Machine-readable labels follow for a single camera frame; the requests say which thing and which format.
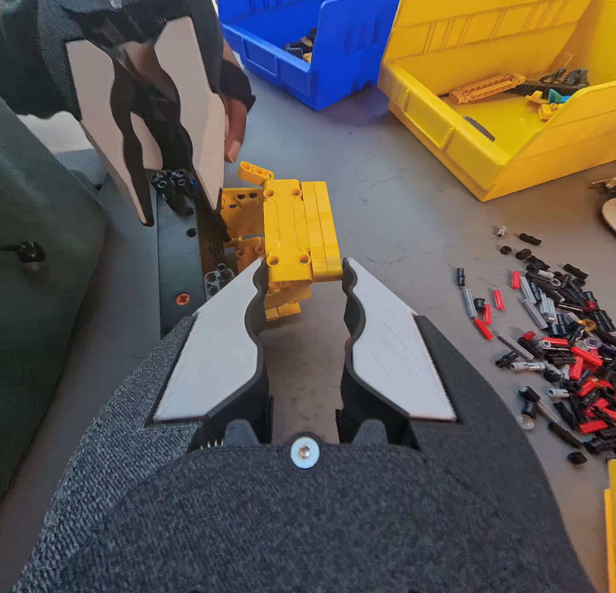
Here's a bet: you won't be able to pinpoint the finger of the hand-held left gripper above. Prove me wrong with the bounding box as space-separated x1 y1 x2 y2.
65 39 156 227
153 16 227 213

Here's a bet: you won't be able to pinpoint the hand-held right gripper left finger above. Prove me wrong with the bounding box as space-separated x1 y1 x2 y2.
152 258 269 422

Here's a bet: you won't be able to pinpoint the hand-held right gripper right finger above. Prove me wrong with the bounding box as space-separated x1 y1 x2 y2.
341 257 458 422

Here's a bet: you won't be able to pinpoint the partly built yellow lego model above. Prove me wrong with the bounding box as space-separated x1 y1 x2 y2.
149 161 343 339

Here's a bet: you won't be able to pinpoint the person's left forearm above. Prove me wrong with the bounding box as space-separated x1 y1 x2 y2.
0 0 82 117

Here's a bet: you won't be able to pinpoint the assorted lego parts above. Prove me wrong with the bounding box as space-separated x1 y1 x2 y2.
450 66 590 122
283 28 318 64

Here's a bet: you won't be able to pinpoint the pile of small lego pins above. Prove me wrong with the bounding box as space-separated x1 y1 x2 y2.
455 225 616 466

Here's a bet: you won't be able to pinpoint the person's left hand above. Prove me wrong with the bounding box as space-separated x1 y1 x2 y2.
224 95 249 164

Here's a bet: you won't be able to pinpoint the blue plastic storage bin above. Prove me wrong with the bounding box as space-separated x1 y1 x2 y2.
215 0 477 112

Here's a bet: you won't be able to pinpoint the yellow plastic storage bin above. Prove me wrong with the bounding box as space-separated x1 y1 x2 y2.
604 461 616 593
378 0 616 202

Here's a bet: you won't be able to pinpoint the black earbud cable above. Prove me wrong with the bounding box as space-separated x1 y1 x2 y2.
0 241 46 267

